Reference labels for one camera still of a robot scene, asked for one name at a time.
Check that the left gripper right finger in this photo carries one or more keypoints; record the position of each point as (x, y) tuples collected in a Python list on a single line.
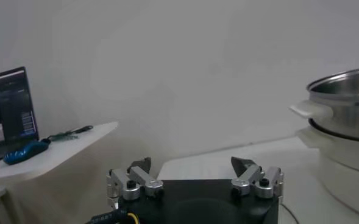
[(252, 175)]

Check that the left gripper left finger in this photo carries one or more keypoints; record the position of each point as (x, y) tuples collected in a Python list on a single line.
[(139, 176)]

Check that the perforated steel steamer basket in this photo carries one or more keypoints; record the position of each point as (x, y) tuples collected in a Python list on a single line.
[(343, 115)]

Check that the large white table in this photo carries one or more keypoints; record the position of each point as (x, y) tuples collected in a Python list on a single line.
[(289, 158)]

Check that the small white side table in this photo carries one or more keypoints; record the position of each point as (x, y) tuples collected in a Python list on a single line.
[(60, 155)]

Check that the green electronic device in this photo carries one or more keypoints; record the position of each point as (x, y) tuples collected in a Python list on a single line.
[(63, 137)]

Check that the white electric cooker base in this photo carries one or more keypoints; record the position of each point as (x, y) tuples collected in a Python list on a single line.
[(343, 158)]

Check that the blue computer mouse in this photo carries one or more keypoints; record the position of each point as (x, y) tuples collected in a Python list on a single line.
[(27, 152)]

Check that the black laptop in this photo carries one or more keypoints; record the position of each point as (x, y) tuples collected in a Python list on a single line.
[(11, 106)]

